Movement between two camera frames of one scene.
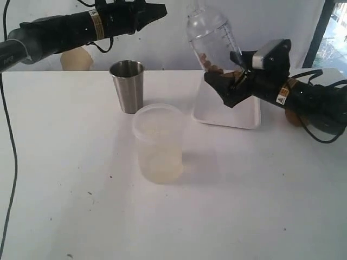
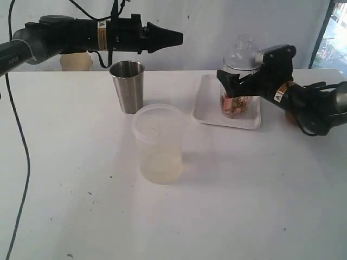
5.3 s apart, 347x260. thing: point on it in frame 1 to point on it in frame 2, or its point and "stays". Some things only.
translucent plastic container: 159,129 stays
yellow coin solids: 236,74 to 235,104
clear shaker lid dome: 203,19 to 244,56
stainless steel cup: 128,77 stays
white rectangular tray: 209,107 stays
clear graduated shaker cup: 213,49 to 245,108
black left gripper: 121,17 to 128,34
